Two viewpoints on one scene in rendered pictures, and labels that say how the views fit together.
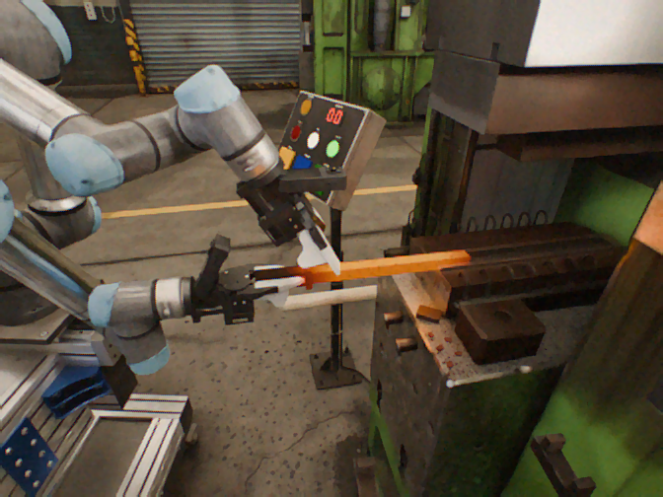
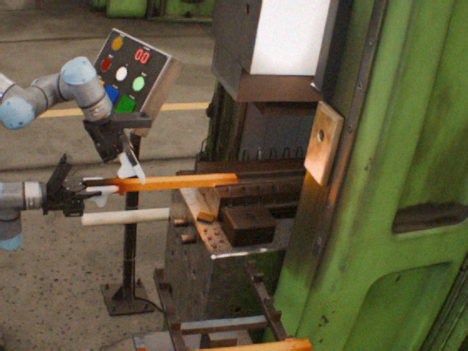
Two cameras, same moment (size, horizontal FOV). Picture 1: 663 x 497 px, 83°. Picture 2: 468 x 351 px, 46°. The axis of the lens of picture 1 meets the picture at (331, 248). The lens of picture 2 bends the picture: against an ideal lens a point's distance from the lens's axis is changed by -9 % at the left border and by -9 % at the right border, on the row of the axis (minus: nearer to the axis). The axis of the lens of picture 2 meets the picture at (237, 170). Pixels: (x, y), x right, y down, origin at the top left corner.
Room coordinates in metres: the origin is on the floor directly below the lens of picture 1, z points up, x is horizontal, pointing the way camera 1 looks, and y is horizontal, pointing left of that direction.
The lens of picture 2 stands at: (-0.75, 0.08, 1.86)
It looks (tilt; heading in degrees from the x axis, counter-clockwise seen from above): 30 degrees down; 346
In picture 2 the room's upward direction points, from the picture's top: 10 degrees clockwise
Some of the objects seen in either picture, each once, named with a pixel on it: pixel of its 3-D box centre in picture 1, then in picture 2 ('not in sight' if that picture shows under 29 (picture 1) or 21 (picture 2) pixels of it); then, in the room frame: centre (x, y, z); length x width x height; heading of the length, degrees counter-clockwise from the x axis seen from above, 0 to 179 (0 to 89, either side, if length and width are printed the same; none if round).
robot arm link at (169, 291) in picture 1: (175, 298); (33, 195); (0.52, 0.28, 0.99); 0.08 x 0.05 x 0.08; 11
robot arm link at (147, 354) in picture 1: (139, 339); (4, 225); (0.52, 0.37, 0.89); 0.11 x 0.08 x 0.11; 53
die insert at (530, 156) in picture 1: (587, 133); (309, 99); (0.67, -0.45, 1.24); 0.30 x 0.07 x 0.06; 101
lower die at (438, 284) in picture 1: (515, 259); (274, 183); (0.68, -0.41, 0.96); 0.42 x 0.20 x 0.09; 101
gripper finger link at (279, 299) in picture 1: (280, 293); (101, 197); (0.54, 0.09, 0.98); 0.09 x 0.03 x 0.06; 98
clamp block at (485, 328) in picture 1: (498, 329); (249, 226); (0.48, -0.29, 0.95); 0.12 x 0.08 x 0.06; 101
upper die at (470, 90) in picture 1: (572, 84); (297, 70); (0.68, -0.41, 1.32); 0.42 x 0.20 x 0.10; 101
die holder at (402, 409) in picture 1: (504, 360); (268, 263); (0.63, -0.43, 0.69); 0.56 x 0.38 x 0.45; 101
